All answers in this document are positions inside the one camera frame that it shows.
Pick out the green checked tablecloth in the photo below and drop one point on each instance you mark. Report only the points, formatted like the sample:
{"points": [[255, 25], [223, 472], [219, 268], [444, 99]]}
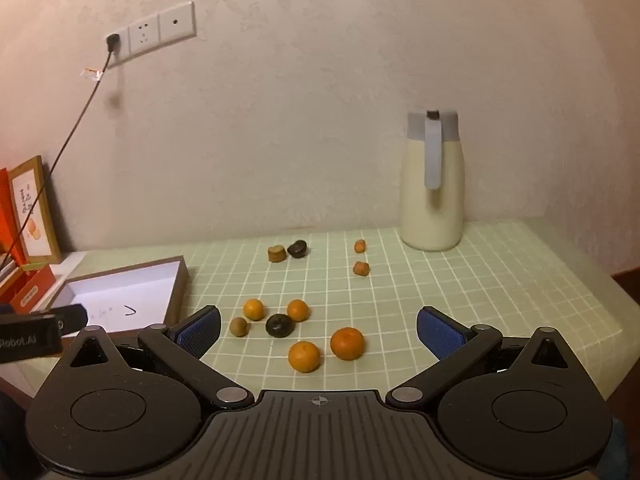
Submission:
{"points": [[500, 285]]}

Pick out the red paper envelope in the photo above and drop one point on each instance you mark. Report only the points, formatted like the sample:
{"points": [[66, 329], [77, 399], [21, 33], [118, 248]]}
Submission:
{"points": [[7, 210]]}

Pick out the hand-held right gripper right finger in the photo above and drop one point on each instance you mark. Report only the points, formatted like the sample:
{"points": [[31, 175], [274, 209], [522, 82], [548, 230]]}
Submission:
{"points": [[440, 332]]}

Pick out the dark brown round fruit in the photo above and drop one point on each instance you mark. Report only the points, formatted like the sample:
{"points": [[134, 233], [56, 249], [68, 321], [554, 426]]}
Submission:
{"points": [[279, 325], [297, 248]]}

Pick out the open red cardboard box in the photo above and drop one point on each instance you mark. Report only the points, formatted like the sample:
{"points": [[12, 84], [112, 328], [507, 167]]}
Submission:
{"points": [[32, 290]]}

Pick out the yellow-brown cylindrical fruit piece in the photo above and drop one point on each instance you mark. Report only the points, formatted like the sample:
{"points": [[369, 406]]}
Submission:
{"points": [[276, 253]]}

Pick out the white wall plate, round hole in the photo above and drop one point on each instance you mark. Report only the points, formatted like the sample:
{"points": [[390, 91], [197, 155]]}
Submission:
{"points": [[176, 21]]}

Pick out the black power plug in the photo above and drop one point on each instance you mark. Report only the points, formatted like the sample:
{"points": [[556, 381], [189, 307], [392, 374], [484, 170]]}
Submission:
{"points": [[113, 41]]}

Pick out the mandarin orange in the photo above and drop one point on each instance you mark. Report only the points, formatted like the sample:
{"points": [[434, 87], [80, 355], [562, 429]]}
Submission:
{"points": [[298, 310], [304, 356], [253, 309], [347, 343]]}

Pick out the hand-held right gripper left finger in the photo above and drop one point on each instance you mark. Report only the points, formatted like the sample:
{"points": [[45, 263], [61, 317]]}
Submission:
{"points": [[197, 332]]}

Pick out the wooden picture frame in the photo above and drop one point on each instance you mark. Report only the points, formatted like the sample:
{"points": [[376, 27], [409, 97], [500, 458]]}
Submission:
{"points": [[30, 210]]}

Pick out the brown box with white inside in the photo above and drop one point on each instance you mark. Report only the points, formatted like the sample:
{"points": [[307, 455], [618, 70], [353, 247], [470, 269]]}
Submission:
{"points": [[125, 290]]}

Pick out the small orange fruit piece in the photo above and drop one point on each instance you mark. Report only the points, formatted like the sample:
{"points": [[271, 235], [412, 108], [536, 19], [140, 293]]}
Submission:
{"points": [[361, 268], [360, 246]]}

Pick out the cream thermos jug, grey lid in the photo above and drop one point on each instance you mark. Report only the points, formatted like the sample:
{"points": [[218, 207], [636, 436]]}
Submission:
{"points": [[420, 200]]}

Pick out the white wall socket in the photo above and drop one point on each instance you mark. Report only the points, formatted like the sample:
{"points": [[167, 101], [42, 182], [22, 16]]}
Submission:
{"points": [[145, 36], [122, 55]]}

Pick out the green-brown round fruit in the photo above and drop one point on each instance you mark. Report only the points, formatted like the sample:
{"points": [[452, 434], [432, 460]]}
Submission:
{"points": [[239, 327]]}

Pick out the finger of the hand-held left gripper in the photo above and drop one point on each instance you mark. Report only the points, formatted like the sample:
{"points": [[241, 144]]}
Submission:
{"points": [[75, 316]]}

